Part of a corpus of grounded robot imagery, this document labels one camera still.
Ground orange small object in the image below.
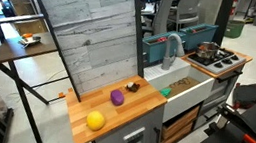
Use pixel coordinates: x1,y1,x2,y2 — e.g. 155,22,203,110
21,31,34,40

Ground black red floor item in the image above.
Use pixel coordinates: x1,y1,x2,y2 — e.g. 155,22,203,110
229,77,256,114

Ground green toy object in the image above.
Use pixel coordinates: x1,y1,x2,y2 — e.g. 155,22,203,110
159,85,173,99

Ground brown table black legs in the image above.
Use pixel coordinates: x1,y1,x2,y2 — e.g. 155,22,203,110
0,7,64,143

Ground brown white toy object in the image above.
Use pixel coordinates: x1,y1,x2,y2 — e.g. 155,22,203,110
123,80,141,94

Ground purple toy object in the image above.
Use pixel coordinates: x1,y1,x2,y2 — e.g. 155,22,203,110
108,88,126,108

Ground yellow ball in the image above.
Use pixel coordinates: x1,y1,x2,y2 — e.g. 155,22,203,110
84,109,108,133

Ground grey toy stove top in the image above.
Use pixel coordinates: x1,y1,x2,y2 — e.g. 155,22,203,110
185,44,248,79

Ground black oven door handle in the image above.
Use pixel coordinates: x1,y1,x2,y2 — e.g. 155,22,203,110
215,67,244,87

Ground grey office chair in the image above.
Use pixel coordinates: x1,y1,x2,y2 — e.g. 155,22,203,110
141,0,176,39

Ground orange floor bracket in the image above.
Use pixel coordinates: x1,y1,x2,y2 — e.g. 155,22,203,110
57,90,68,100

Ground grey wood print backdrop panel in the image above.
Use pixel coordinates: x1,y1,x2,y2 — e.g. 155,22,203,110
7,0,155,111

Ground wooden crate drawers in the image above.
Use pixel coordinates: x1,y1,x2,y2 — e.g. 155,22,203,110
159,101,201,143

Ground white toy dispenser panel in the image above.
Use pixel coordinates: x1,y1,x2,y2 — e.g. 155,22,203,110
122,124,148,143

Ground teal plastic bin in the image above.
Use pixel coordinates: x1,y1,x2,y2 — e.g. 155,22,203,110
138,26,188,69
177,19,219,55

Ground grey mesh chair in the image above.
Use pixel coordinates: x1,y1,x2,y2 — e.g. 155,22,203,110
165,0,204,36

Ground grey toy faucet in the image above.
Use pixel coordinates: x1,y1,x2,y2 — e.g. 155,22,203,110
161,31,189,73

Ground green bin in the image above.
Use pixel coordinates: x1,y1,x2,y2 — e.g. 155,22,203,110
224,18,246,41

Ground silver metal pot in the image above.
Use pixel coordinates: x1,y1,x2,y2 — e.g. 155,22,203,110
195,40,222,61

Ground brown cardboard sink liner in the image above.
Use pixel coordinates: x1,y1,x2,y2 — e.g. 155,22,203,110
164,73,202,104

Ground white toy sink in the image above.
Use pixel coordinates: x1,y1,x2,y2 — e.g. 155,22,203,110
137,53,218,129

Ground black white gadget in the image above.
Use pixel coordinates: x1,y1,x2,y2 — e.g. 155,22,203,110
17,33,43,50

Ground red fire extinguisher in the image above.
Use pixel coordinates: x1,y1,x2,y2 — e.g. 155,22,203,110
229,0,240,17

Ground wooden kitchen countertop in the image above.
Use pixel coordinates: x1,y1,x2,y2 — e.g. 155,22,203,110
58,65,171,143

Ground black cabinet door handle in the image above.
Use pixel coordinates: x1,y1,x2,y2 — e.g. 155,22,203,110
150,126,163,143

